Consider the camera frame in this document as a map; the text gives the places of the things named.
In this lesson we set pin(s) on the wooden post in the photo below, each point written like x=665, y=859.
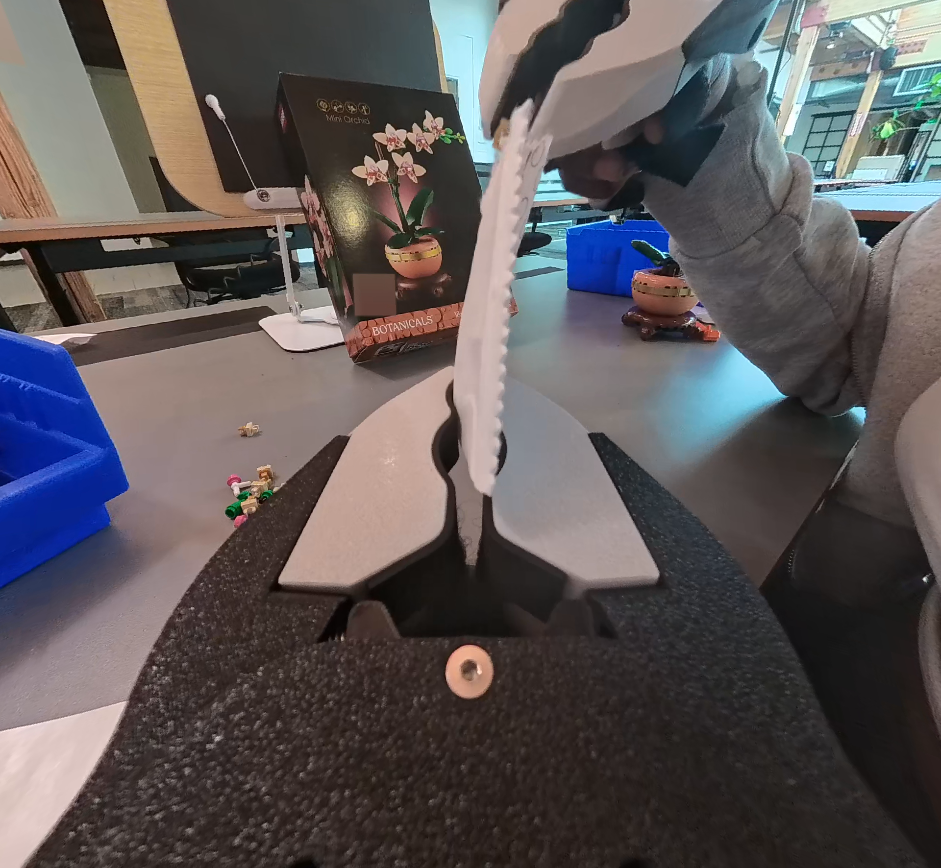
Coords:
x=44, y=221

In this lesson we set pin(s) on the orchid picture instruction booklet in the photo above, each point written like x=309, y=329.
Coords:
x=37, y=772

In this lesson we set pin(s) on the person's right forearm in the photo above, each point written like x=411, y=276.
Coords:
x=772, y=258

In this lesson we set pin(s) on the dark toy brick set box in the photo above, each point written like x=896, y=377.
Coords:
x=331, y=133

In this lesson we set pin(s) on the wood-edged office desk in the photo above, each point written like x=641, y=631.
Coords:
x=882, y=196
x=559, y=201
x=110, y=225

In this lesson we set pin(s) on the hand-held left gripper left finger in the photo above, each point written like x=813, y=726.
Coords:
x=360, y=508

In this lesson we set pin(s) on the blue plastic bin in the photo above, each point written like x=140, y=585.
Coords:
x=595, y=258
x=44, y=515

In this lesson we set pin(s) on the grey desk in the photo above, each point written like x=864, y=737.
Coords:
x=184, y=383

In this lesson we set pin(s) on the person's dark trousers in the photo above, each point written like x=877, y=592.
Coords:
x=845, y=662

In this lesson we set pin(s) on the black panel with tan frame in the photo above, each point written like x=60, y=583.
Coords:
x=294, y=1

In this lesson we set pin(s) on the pile of mixed small bricks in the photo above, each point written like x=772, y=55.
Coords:
x=250, y=500

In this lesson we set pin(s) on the white paper bag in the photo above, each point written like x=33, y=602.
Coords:
x=485, y=295

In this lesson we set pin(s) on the orange brick separator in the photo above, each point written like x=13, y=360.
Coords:
x=709, y=333

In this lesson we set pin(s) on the toy brick orchid pot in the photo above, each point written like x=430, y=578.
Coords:
x=661, y=295

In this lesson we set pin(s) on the green leafy plant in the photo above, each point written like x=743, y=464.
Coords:
x=904, y=111

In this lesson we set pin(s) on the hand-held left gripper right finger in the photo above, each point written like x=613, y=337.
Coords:
x=581, y=515

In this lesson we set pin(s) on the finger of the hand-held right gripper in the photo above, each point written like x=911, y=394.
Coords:
x=514, y=23
x=625, y=89

